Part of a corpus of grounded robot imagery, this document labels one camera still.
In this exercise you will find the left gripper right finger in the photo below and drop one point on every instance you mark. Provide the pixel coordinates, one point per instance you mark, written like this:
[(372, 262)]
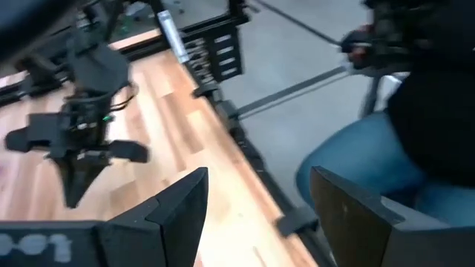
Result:
[(363, 233)]

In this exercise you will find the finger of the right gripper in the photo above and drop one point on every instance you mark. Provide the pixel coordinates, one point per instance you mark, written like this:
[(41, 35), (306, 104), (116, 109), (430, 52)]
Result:
[(128, 151), (41, 130)]

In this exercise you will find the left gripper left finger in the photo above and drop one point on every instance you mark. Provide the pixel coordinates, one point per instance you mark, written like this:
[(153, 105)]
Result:
[(148, 237)]

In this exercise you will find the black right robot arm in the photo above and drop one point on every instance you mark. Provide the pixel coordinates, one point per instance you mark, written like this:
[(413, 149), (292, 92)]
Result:
[(96, 70)]

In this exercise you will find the black spare robot arm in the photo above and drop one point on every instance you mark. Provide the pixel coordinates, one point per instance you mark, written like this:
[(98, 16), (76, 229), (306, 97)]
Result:
[(389, 37)]

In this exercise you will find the silver aluminium bar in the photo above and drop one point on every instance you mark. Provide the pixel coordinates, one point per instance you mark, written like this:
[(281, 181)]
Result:
[(173, 35)]

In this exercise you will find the person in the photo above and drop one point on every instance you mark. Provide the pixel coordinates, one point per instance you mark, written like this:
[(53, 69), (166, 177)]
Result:
[(434, 130)]

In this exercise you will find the black controller box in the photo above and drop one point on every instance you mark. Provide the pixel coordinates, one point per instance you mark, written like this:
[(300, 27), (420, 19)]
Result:
[(222, 52)]

